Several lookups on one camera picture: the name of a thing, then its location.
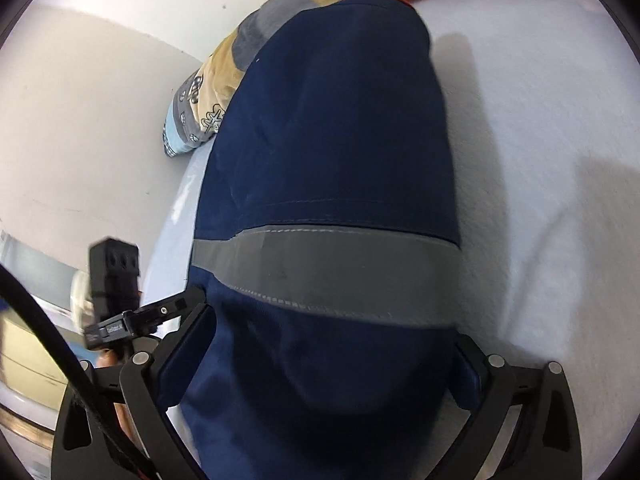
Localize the long patchwork bolster pillow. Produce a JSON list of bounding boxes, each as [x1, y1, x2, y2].
[[161, 0, 513, 158]]

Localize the navy jacket with red collar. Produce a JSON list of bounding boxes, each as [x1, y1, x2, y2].
[[177, 0, 473, 480]]

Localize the black cable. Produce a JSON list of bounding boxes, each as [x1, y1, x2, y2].
[[0, 262, 161, 480]]

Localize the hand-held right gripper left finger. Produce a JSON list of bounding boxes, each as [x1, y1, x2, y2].
[[50, 304, 216, 480]]

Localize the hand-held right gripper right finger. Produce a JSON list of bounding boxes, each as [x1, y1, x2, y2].
[[440, 335, 584, 480]]

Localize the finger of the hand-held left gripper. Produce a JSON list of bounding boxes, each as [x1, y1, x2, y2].
[[126, 287, 207, 337]]

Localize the light blue bed sheet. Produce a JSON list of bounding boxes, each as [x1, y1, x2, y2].
[[150, 0, 640, 480]]

